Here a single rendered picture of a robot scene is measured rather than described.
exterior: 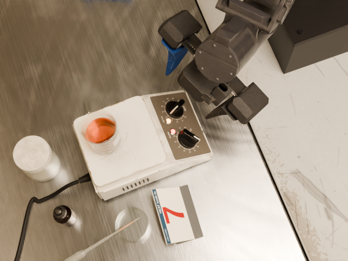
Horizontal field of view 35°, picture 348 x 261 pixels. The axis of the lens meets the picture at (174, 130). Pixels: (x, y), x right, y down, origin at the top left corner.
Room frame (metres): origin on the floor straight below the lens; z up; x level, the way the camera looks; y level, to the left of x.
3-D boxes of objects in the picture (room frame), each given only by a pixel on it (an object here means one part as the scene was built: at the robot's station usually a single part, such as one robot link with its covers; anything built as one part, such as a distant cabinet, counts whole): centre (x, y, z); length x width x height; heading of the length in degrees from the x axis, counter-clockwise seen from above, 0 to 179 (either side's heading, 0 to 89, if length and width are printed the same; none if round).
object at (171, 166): (0.28, 0.06, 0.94); 0.22 x 0.13 x 0.08; 106
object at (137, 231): (0.15, 0.08, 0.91); 0.06 x 0.06 x 0.02
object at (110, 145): (0.27, 0.11, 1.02); 0.06 x 0.05 x 0.08; 88
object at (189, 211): (0.16, 0.01, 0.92); 0.09 x 0.06 x 0.04; 11
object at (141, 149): (0.27, 0.09, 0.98); 0.12 x 0.12 x 0.01; 16
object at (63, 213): (0.17, 0.19, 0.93); 0.03 x 0.03 x 0.07
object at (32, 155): (0.27, 0.23, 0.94); 0.06 x 0.06 x 0.08
